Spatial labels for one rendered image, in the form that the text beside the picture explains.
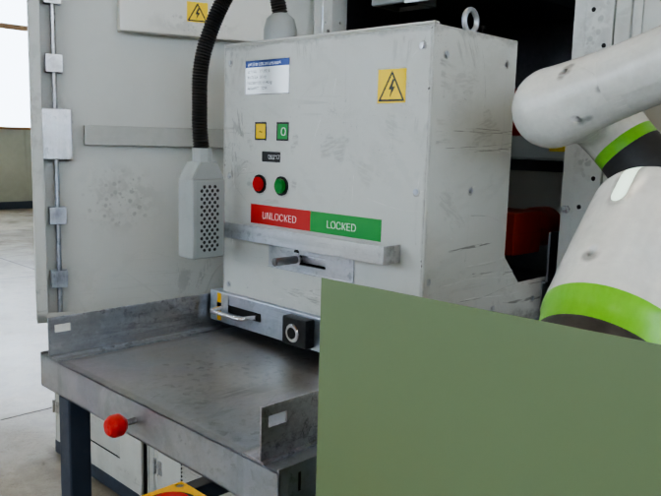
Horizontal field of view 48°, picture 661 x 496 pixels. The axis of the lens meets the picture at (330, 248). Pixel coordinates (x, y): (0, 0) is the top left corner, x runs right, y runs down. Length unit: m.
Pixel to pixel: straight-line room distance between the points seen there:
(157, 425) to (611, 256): 0.66
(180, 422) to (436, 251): 0.44
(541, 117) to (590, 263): 0.37
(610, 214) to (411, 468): 0.28
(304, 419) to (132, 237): 0.81
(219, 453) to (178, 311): 0.54
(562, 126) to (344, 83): 0.37
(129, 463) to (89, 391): 1.40
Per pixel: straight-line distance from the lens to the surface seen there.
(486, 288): 1.25
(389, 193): 1.13
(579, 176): 1.35
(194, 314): 1.48
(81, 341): 1.36
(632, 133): 1.11
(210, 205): 1.35
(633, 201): 0.71
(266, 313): 1.35
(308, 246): 1.21
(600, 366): 0.53
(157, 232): 1.64
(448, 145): 1.12
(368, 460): 0.67
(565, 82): 0.99
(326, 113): 1.23
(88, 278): 1.63
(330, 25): 1.73
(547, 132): 1.01
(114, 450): 2.69
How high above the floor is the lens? 1.22
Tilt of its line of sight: 8 degrees down
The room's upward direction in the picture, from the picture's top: 2 degrees clockwise
